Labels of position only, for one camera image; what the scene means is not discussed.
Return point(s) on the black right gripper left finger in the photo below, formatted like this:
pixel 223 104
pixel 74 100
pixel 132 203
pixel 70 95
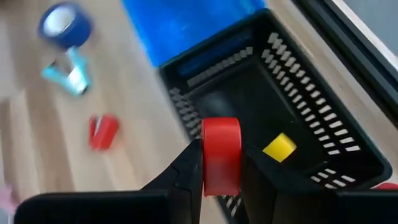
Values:
pixel 186 180

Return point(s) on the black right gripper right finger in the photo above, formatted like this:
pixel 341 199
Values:
pixel 261 186

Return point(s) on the yellow block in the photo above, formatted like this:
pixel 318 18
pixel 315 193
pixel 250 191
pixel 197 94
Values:
pixel 280 147

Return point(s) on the red cylinder block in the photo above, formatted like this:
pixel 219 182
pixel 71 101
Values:
pixel 222 155

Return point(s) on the red mini stapler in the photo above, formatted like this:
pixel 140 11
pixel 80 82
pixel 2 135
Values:
pixel 105 132

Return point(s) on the teal staple remover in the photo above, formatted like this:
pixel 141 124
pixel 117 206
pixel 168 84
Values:
pixel 77 77

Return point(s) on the blue tape roll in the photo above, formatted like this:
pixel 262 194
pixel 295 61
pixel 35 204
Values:
pixel 74 34

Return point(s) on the black plastic basket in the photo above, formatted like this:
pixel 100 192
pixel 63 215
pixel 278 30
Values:
pixel 236 87

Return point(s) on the blue plastic basket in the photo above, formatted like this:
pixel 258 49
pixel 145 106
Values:
pixel 186 28

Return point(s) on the black aluminium table frame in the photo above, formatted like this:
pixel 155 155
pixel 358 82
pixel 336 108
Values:
pixel 357 59

